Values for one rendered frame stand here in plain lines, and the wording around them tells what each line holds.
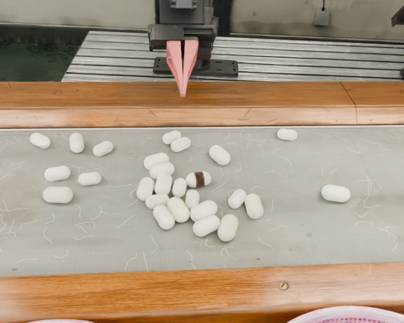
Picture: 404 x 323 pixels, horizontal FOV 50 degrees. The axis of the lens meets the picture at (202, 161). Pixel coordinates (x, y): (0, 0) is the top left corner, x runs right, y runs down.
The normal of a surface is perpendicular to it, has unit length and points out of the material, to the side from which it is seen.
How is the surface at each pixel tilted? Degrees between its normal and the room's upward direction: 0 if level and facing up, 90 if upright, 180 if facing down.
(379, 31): 89
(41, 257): 0
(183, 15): 40
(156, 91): 0
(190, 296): 0
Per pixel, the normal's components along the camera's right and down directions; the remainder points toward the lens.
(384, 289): 0.04, -0.78
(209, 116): 0.08, -0.11
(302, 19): -0.01, 0.59
